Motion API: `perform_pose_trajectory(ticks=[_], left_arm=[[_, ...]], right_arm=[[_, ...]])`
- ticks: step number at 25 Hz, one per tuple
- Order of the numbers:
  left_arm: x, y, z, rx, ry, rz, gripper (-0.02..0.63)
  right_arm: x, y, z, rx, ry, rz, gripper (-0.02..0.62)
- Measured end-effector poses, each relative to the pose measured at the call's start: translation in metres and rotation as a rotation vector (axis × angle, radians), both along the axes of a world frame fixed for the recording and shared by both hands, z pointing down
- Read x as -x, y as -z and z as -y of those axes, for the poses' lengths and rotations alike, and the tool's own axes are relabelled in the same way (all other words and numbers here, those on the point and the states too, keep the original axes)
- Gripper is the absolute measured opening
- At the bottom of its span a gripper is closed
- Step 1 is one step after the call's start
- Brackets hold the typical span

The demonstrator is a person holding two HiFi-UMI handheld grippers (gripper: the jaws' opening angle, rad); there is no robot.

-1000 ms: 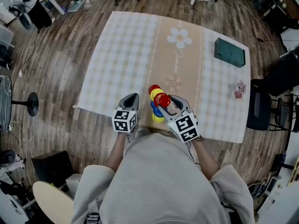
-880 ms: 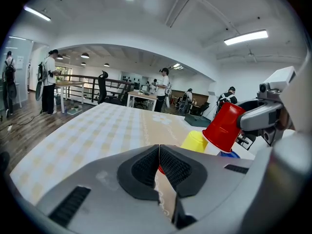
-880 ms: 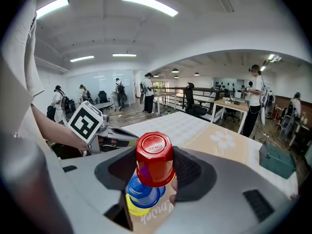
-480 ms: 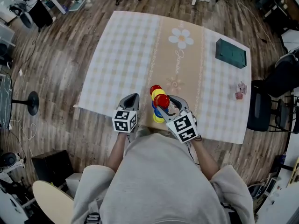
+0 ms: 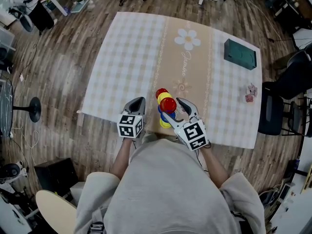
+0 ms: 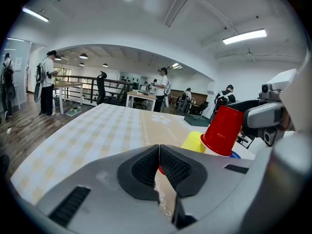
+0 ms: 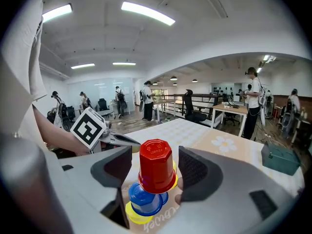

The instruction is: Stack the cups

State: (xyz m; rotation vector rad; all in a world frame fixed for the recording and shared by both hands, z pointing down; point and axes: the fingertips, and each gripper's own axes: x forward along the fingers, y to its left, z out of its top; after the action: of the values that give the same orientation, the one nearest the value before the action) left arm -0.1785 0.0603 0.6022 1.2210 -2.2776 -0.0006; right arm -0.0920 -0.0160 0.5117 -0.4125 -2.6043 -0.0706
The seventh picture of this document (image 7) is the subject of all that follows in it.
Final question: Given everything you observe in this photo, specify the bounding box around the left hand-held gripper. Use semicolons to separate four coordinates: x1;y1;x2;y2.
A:
70;107;141;155

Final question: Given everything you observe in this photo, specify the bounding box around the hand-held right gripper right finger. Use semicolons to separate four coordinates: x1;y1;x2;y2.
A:
156;145;304;234

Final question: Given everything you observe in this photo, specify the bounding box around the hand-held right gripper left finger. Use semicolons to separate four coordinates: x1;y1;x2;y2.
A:
43;145;133;234

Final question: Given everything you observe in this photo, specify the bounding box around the red paper cup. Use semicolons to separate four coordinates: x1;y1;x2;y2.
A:
137;138;176;195

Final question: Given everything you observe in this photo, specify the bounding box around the person's left forearm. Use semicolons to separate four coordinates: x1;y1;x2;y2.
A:
32;105;90;156

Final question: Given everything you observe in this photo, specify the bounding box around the person's right hand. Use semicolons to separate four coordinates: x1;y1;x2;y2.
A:
174;176;184;205

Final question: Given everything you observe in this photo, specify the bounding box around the black office chair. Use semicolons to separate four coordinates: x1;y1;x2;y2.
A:
97;98;115;118
223;111;241;126
182;89;208;124

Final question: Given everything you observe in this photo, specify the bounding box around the wooden desk with white legs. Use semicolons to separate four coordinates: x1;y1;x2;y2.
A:
211;103;249;137
152;98;176;123

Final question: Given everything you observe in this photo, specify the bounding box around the dark green box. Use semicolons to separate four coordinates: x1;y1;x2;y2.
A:
260;141;301;176

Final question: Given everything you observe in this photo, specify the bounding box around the black metal railing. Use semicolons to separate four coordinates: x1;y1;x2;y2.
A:
151;93;224;118

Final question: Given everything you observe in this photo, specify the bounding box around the person's white shirt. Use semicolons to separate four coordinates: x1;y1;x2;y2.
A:
0;0;49;151

